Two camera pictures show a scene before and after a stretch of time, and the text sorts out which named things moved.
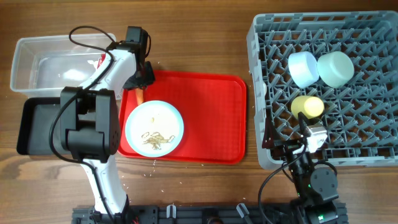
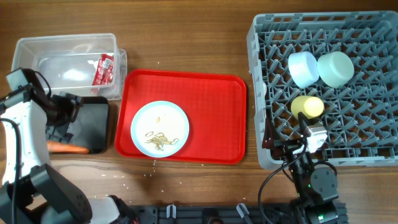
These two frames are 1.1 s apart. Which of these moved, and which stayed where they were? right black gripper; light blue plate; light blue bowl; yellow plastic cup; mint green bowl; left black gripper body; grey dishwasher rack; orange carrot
Moved: left black gripper body; orange carrot; light blue plate
Stayed: mint green bowl; light blue bowl; grey dishwasher rack; yellow plastic cup; right black gripper
